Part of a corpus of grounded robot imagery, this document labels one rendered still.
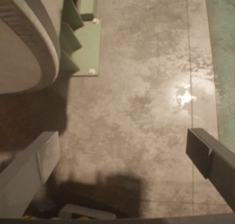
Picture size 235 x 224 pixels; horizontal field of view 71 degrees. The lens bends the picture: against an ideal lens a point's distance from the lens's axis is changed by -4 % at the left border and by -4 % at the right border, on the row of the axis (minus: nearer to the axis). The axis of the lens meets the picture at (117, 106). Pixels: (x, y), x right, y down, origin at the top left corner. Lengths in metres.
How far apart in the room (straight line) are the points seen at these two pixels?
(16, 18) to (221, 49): 1.02
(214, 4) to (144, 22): 0.43
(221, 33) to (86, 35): 0.79
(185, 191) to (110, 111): 0.57
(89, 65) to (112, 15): 0.36
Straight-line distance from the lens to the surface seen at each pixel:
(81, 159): 0.99
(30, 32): 0.34
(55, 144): 0.16
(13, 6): 0.29
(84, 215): 0.91
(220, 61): 1.10
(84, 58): 1.05
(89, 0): 1.19
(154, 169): 0.95
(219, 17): 1.24
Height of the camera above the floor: 0.93
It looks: 78 degrees down
